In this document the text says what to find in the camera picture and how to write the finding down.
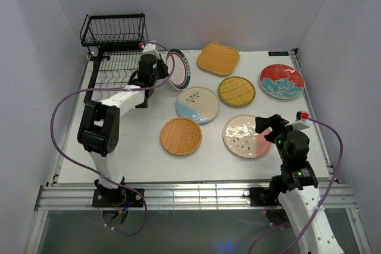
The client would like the cream pink plate with sprig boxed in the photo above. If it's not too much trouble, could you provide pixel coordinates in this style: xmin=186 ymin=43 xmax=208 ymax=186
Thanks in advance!
xmin=223 ymin=115 xmax=271 ymax=159

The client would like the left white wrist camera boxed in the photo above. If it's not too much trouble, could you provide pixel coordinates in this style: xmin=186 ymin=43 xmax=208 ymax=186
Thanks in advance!
xmin=140 ymin=43 xmax=159 ymax=58

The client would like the black wire dish rack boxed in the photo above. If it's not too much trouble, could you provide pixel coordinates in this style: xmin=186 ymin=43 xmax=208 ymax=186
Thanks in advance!
xmin=80 ymin=13 xmax=148 ymax=102

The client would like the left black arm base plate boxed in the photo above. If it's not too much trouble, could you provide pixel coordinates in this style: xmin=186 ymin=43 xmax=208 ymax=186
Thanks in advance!
xmin=92 ymin=189 xmax=145 ymax=208

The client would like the square orange woven plate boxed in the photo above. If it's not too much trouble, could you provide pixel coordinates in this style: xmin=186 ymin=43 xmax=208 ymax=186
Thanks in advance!
xmin=197 ymin=43 xmax=240 ymax=76

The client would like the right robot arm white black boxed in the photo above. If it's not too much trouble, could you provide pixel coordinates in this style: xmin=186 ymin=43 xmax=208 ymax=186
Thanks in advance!
xmin=255 ymin=112 xmax=343 ymax=253

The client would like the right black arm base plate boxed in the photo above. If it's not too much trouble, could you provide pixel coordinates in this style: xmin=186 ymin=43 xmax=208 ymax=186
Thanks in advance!
xmin=242 ymin=187 xmax=280 ymax=206

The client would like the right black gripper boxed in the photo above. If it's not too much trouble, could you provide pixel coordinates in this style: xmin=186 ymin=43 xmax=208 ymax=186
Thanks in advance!
xmin=255 ymin=114 xmax=302 ymax=163

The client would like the aluminium front rail frame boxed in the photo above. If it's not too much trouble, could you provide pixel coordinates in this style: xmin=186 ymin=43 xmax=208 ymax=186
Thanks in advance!
xmin=34 ymin=181 xmax=358 ymax=212

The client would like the blue label sticker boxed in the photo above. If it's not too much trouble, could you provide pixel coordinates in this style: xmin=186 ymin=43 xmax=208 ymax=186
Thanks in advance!
xmin=268 ymin=51 xmax=289 ymax=57

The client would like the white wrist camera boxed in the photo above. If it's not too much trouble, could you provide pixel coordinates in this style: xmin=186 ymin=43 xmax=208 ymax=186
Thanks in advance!
xmin=140 ymin=43 xmax=159 ymax=58
xmin=288 ymin=111 xmax=311 ymax=131

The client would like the cream blue plate with sprig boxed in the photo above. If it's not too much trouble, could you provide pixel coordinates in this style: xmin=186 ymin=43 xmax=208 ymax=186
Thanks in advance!
xmin=175 ymin=86 xmax=220 ymax=125

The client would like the round yellow green woven plate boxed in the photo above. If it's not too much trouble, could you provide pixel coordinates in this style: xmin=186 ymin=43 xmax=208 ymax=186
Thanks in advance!
xmin=218 ymin=76 xmax=256 ymax=108

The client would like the white plate green maroon rim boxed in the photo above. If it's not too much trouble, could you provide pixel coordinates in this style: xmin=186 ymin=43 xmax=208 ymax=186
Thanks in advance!
xmin=165 ymin=49 xmax=191 ymax=91

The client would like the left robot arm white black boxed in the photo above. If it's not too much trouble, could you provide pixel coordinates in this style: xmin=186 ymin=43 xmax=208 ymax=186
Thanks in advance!
xmin=77 ymin=52 xmax=169 ymax=206

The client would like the round orange woven plate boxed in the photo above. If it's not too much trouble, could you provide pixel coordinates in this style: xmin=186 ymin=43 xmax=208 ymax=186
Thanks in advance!
xmin=160 ymin=117 xmax=202 ymax=156

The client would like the red plate blue flower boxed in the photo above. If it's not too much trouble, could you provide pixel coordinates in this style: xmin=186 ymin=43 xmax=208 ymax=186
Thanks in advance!
xmin=260 ymin=64 xmax=305 ymax=100

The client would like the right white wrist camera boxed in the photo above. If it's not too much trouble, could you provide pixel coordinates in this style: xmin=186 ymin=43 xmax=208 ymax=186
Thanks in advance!
xmin=288 ymin=111 xmax=311 ymax=131

